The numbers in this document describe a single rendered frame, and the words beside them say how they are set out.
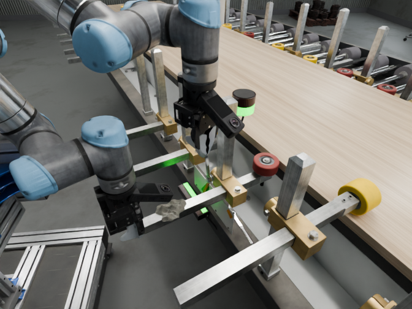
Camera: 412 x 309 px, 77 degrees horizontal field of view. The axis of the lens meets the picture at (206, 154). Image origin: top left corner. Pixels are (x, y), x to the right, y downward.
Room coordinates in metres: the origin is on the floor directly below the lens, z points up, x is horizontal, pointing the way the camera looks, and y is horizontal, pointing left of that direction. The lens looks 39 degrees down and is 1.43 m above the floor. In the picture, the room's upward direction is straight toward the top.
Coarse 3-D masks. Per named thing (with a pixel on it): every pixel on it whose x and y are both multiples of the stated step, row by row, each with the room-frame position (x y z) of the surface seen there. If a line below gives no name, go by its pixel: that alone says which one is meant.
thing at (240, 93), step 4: (236, 92) 0.61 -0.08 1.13; (240, 92) 0.61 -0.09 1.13; (244, 92) 0.61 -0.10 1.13; (248, 92) 0.61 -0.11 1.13; (252, 92) 0.61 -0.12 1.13; (236, 96) 0.59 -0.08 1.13; (240, 96) 0.59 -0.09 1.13; (244, 96) 0.59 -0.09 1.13; (248, 96) 0.59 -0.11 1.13; (252, 96) 0.59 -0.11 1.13; (244, 116) 0.61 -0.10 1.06
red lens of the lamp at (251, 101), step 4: (232, 92) 0.61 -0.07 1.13; (232, 96) 0.60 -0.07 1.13; (236, 100) 0.58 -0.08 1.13; (240, 100) 0.58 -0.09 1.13; (244, 100) 0.57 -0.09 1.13; (248, 100) 0.57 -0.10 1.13; (252, 100) 0.58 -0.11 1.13; (240, 104) 0.58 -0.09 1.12; (244, 104) 0.57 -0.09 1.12; (248, 104) 0.58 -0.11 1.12; (252, 104) 0.58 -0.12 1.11
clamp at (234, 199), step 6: (216, 174) 0.58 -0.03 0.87; (216, 180) 0.57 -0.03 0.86; (222, 180) 0.56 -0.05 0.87; (228, 180) 0.56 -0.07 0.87; (234, 180) 0.56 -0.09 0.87; (216, 186) 0.57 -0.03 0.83; (228, 186) 0.53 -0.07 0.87; (234, 186) 0.53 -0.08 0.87; (240, 186) 0.53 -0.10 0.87; (228, 192) 0.51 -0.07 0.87; (234, 192) 0.51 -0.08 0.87; (246, 192) 0.51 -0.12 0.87; (228, 198) 0.51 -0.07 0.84; (234, 198) 0.49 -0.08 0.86; (240, 198) 0.50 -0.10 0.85; (234, 204) 0.49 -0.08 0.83
